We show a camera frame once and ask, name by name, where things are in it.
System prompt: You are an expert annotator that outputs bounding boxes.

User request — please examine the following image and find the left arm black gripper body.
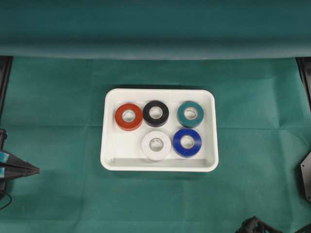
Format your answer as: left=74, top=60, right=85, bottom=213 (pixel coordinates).
left=0, top=128, right=8, bottom=192

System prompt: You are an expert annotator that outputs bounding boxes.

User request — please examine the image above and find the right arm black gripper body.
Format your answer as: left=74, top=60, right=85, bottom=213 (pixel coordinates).
left=236, top=216, right=275, bottom=233

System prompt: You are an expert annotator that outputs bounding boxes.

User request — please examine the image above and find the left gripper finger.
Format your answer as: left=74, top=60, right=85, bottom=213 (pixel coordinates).
left=0, top=151, right=38, bottom=169
left=0, top=167, right=39, bottom=181

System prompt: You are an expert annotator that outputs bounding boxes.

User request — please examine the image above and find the blue tape roll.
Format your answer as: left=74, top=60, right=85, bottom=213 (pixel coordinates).
left=173, top=129, right=202, bottom=158

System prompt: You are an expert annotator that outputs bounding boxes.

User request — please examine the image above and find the red tape roll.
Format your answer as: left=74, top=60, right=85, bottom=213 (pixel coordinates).
left=115, top=103, right=143, bottom=131

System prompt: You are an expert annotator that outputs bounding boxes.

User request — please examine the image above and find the white tape roll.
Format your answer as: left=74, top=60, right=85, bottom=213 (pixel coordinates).
left=141, top=131, right=172, bottom=161

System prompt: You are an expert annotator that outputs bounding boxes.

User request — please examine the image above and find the green tape roll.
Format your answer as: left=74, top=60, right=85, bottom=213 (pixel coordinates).
left=177, top=101, right=204, bottom=128

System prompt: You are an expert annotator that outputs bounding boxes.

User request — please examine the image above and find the black tape roll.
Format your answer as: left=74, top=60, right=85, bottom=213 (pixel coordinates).
left=143, top=100, right=169, bottom=127

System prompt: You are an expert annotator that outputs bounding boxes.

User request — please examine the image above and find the white plastic tray case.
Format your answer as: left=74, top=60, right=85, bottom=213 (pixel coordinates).
left=100, top=88, right=219, bottom=172

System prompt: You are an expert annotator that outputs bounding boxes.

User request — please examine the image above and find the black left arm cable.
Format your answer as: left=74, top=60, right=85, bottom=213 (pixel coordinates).
left=0, top=190, right=12, bottom=211

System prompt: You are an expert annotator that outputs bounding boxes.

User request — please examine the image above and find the black left frame rail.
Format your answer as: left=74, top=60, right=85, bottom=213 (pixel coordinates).
left=0, top=56, right=13, bottom=114

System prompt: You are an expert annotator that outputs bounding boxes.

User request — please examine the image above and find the black frame rail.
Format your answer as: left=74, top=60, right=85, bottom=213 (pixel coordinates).
left=0, top=56, right=13, bottom=114
left=296, top=57, right=311, bottom=106

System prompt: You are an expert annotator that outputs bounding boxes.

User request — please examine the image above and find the black right frame rail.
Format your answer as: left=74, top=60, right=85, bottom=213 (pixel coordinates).
left=296, top=57, right=311, bottom=106

